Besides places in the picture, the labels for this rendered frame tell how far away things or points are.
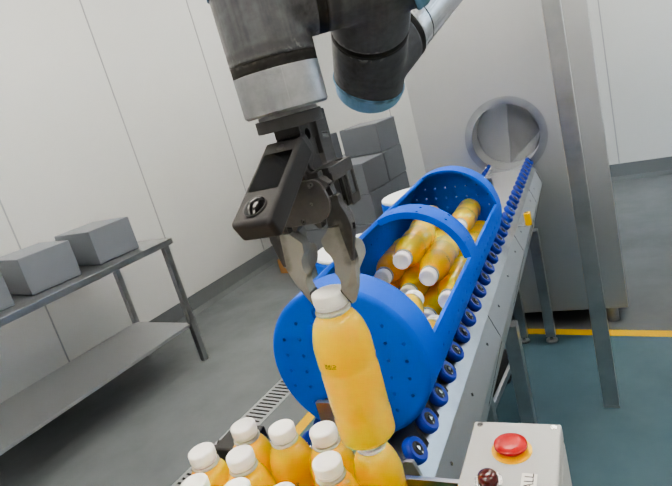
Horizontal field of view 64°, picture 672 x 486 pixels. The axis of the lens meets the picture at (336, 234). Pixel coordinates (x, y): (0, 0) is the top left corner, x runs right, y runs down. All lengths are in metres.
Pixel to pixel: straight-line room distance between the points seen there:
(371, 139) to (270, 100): 4.29
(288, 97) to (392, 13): 0.14
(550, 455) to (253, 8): 0.55
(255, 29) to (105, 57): 4.37
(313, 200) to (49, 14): 4.28
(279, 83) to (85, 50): 4.30
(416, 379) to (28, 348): 3.59
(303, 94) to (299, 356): 0.53
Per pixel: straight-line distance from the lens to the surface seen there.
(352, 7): 0.56
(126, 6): 5.20
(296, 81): 0.54
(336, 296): 0.58
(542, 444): 0.68
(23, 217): 4.25
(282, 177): 0.51
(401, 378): 0.89
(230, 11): 0.55
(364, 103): 0.69
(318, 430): 0.80
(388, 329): 0.85
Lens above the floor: 1.52
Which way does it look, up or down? 14 degrees down
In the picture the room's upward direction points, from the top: 15 degrees counter-clockwise
